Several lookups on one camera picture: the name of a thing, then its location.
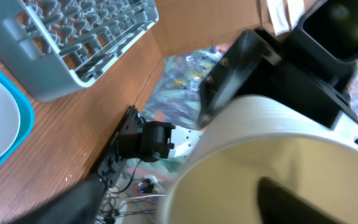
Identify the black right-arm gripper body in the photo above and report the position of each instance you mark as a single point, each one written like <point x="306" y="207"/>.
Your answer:
<point x="308" y="69"/>

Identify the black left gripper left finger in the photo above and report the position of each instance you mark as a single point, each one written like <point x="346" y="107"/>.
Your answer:
<point x="77" y="205"/>

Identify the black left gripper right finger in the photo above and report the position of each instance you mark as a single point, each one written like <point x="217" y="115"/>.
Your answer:
<point x="278" y="205"/>

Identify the white paper cup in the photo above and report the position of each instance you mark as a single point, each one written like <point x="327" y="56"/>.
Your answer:
<point x="255" y="137"/>

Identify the teal serving tray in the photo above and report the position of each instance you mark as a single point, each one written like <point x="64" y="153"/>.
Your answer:
<point x="26" y="115"/>

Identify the grey dish rack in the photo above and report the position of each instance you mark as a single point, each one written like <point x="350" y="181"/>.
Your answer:
<point x="58" y="47"/>

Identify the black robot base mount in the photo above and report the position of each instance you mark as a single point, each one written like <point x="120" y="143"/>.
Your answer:
<point x="134" y="138"/>

